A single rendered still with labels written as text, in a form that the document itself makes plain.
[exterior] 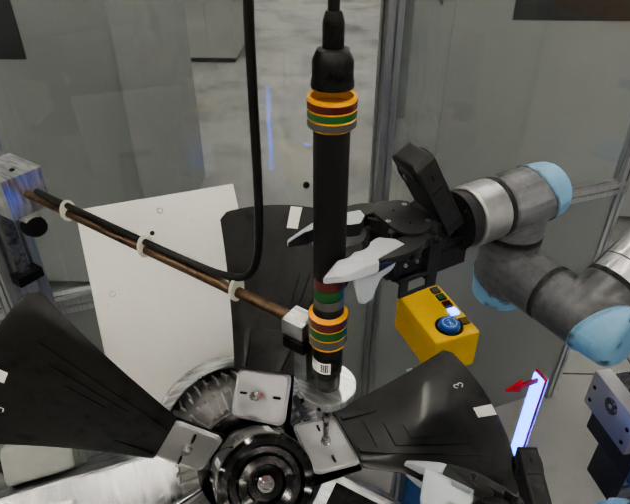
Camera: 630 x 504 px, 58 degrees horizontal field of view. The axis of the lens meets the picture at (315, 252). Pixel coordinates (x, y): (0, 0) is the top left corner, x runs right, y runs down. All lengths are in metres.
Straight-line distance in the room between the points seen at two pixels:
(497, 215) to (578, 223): 1.33
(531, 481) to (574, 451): 1.68
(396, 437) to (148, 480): 0.35
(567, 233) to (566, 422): 0.87
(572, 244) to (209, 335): 1.37
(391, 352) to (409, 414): 1.04
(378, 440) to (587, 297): 0.32
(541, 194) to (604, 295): 0.13
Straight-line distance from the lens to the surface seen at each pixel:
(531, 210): 0.71
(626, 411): 1.23
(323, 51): 0.48
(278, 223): 0.79
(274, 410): 0.75
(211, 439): 0.74
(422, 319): 1.16
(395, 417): 0.83
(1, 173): 1.02
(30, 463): 0.92
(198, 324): 0.97
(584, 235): 2.04
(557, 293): 0.72
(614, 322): 0.70
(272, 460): 0.71
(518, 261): 0.75
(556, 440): 2.46
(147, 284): 0.97
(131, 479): 0.87
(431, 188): 0.59
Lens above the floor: 1.82
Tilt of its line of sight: 35 degrees down
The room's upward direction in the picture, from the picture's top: straight up
